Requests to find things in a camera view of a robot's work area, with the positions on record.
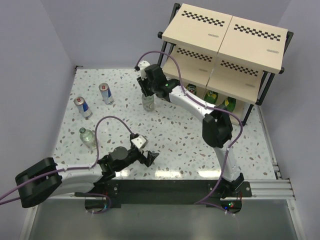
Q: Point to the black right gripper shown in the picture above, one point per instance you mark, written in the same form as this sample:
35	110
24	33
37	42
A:
142	84

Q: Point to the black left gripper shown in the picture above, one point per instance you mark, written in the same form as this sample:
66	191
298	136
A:
147	161

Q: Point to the clear bottle green cap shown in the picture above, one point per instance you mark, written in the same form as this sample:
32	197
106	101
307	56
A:
88	138
148	102

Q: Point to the green Perrier bottle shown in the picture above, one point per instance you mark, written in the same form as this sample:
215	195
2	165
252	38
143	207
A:
192	88
229	104
211	97

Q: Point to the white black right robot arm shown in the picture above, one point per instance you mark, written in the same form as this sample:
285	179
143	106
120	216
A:
216	124

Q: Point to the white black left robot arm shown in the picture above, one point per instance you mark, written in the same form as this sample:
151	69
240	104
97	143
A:
47	178

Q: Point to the beige three-tier shelf unit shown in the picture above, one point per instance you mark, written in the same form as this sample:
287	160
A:
230	55

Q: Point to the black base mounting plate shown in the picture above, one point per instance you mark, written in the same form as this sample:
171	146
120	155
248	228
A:
116	193

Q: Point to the silver blue can back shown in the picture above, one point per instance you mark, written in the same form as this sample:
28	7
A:
106	93

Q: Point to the silver blue can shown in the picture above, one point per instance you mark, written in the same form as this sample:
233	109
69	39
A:
82	107
106	93

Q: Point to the silver blue can front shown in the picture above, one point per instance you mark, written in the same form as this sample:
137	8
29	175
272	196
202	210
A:
82	107

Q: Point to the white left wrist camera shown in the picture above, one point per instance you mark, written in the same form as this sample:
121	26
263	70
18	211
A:
139	141

